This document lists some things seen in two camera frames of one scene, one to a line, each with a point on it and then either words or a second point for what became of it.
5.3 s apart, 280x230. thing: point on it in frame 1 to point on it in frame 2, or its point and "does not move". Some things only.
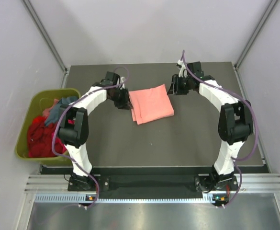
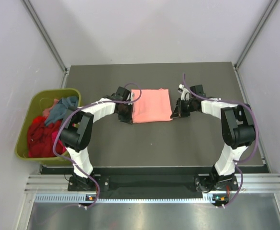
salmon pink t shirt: (151, 104) does not move
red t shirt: (40, 140) does not move
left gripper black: (125, 103) to (127, 118)
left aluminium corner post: (46, 37) does not move
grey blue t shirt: (52, 116) does not move
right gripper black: (175, 89) to (179, 111)
